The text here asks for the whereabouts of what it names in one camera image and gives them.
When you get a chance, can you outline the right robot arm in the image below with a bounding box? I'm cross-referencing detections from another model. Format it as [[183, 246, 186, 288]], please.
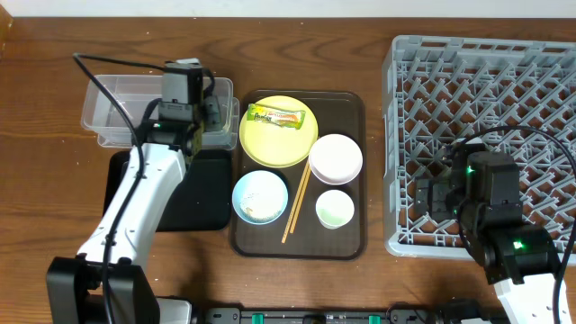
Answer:
[[415, 146, 572, 323]]

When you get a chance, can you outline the black waste tray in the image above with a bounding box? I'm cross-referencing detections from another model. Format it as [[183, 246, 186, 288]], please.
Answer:
[[103, 149, 232, 232]]

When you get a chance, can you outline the yellow plate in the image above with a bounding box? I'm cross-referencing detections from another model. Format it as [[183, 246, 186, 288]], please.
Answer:
[[238, 95, 319, 168]]

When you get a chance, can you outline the clear plastic waste bin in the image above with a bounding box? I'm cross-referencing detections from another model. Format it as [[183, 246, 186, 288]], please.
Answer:
[[80, 74, 240, 151]]

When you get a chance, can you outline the grey plastic dishwasher rack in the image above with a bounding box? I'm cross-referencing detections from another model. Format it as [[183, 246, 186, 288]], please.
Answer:
[[382, 35, 575, 259]]

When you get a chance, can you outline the wooden chopstick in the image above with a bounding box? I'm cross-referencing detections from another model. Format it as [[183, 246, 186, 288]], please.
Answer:
[[281, 167, 305, 244], [289, 163, 311, 234]]

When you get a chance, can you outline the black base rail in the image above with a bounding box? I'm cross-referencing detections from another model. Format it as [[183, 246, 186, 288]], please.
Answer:
[[152, 296, 509, 324]]

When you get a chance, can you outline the white cup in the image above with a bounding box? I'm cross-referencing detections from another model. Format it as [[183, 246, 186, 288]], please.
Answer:
[[315, 190, 356, 230]]

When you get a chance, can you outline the light blue bowl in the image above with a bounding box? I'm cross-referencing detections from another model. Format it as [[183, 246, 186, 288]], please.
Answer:
[[231, 170, 288, 225]]

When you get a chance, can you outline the pink bowl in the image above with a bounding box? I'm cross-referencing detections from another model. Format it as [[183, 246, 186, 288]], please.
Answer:
[[309, 134, 364, 185]]

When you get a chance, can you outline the dark brown serving tray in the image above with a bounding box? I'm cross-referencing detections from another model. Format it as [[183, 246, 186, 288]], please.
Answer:
[[229, 89, 367, 260]]

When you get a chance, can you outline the green snack wrapper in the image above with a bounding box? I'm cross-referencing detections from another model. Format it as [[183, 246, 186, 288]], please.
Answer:
[[247, 103, 306, 130]]

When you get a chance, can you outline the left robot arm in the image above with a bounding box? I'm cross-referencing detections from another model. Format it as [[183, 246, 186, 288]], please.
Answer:
[[46, 89, 222, 323]]

